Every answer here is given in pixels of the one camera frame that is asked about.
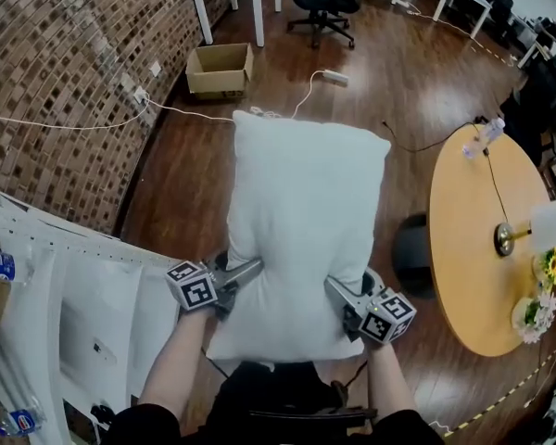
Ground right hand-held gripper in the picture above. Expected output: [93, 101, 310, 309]
[323, 269, 418, 345]

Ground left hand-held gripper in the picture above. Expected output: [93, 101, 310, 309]
[164, 252, 265, 320]

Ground white cushion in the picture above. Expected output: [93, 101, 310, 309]
[205, 109, 393, 363]

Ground person's right forearm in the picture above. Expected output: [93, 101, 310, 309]
[364, 340, 419, 419]

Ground person's left forearm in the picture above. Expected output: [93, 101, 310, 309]
[138, 307, 214, 416]

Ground black round table base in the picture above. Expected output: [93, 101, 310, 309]
[392, 213, 436, 300]

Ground round wooden table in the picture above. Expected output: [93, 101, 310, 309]
[428, 125, 556, 359]

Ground white metal shelf rack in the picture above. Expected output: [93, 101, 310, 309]
[0, 181, 186, 445]

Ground brass lamp with white shade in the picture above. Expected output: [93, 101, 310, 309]
[493, 197, 556, 257]

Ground person's black shirt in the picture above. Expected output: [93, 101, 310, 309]
[104, 403, 446, 445]

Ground potted pink flowers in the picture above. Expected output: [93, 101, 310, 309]
[512, 289, 556, 345]

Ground open cardboard box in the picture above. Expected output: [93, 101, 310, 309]
[184, 43, 255, 101]

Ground clear plastic water bottle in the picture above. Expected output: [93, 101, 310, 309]
[461, 117, 506, 159]

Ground potted sunflower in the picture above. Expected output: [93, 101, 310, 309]
[532, 246, 556, 291]

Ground black lamp cable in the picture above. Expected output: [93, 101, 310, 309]
[381, 119, 511, 225]

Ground white power strip cable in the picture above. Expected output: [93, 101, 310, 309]
[249, 70, 328, 121]

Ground white wall cable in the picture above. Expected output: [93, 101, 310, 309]
[0, 94, 235, 132]

